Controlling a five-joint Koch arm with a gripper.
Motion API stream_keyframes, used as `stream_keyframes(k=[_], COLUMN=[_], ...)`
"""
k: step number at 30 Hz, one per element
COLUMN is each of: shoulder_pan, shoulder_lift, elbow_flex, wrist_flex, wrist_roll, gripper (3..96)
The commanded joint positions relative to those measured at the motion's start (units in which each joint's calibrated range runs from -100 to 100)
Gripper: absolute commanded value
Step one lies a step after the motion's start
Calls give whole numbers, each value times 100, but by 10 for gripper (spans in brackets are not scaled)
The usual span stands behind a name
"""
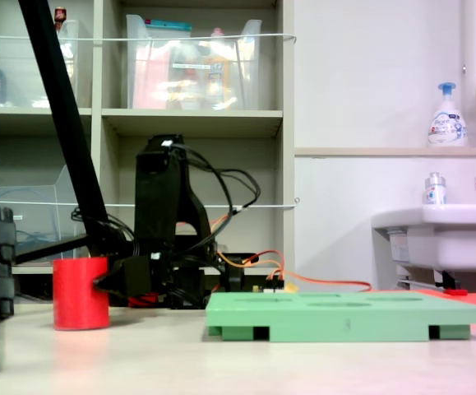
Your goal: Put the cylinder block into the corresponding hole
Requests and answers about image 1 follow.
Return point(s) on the red cylinder block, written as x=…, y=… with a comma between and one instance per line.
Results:
x=75, y=296

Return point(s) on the empty clear plastic bin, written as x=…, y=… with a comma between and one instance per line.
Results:
x=36, y=193

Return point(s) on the circuit board with connectors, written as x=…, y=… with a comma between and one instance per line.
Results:
x=272, y=284

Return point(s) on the green shape sorter board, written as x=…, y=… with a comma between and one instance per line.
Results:
x=303, y=317

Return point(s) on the beige shelf unit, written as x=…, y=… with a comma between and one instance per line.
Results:
x=254, y=119

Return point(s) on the black tripod leg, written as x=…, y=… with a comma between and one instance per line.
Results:
x=56, y=82

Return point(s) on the large clear storage bin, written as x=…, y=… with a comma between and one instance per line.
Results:
x=147, y=61

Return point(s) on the pink-capped bottle orange label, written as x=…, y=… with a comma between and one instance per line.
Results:
x=218, y=74

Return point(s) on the clear bin with dark bottle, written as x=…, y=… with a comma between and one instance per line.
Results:
x=19, y=74

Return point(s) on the teal-edged pouch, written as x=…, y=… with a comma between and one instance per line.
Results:
x=167, y=26

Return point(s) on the small red-capped bottle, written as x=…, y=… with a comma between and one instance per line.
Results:
x=59, y=15

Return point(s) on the small clear sanitizer bottle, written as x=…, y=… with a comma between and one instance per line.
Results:
x=435, y=191

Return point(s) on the white sink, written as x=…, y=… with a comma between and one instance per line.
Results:
x=459, y=238

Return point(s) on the white blue foam soap bottle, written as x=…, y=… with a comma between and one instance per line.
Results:
x=447, y=123

